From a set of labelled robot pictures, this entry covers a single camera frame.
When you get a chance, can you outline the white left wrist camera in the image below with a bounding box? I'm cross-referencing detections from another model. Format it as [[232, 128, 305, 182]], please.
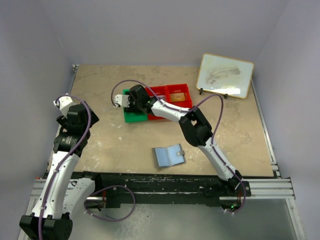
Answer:
[[53, 93, 76, 117]]

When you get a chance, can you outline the gold card in bin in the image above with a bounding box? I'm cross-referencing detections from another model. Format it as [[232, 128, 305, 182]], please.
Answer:
[[169, 92, 186, 103]]

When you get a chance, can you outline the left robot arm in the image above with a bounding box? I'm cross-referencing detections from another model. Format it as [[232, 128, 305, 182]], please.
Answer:
[[19, 95, 103, 240]]

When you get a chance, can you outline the yellow framed whiteboard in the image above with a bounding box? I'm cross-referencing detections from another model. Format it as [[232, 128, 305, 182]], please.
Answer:
[[196, 53, 255, 99]]

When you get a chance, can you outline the grey leather card holder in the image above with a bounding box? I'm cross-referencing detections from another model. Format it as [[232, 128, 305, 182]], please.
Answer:
[[151, 144, 186, 169]]

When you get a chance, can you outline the green bin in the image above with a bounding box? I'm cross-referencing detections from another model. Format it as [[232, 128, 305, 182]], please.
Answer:
[[122, 89, 148, 123]]

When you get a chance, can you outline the black whiteboard stand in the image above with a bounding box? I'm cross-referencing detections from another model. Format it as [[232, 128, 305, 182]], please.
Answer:
[[199, 88, 229, 99]]

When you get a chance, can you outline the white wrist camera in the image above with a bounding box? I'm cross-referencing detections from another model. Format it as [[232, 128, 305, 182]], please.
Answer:
[[113, 94, 130, 108], [53, 93, 76, 117]]

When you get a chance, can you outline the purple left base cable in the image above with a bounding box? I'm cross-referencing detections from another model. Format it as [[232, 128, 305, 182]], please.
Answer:
[[83, 184, 137, 222]]

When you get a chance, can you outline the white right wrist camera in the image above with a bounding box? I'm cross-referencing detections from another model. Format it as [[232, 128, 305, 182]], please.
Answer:
[[113, 94, 130, 108]]

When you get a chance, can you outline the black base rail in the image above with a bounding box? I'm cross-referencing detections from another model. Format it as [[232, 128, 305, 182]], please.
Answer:
[[72, 171, 253, 208]]

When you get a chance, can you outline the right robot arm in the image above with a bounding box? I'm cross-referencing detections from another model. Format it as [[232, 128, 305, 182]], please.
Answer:
[[121, 84, 246, 196]]

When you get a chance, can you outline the red bin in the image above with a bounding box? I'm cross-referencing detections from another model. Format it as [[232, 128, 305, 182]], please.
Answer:
[[164, 83, 193, 109], [145, 85, 177, 122]]

